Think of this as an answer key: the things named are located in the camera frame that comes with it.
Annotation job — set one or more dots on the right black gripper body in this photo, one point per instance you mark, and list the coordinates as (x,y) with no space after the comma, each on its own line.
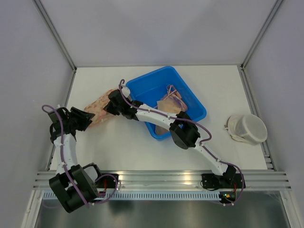
(110,108)

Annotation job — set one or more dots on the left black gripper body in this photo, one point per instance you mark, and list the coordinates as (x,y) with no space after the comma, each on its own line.
(79,120)

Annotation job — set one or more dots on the floral mesh laundry bag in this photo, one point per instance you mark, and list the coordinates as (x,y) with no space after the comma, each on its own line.
(97,108)

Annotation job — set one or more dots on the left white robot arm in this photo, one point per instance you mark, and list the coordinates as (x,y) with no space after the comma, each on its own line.
(73,185)

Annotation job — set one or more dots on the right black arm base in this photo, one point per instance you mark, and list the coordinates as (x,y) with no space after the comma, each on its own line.
(210,181)

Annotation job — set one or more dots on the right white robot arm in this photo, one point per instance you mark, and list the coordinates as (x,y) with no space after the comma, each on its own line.
(183,130)

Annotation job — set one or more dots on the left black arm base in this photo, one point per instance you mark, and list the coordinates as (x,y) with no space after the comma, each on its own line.
(107,181)

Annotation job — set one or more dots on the beige bra in bin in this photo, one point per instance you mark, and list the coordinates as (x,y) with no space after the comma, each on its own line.
(172,101)

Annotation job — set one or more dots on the white mesh laundry bag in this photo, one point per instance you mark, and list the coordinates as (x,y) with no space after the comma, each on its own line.
(246,128)

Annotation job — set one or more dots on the aluminium mounting rail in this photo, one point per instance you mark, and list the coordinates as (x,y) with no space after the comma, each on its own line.
(260,180)

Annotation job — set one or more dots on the white slotted cable duct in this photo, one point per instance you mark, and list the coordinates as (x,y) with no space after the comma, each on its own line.
(166,195)

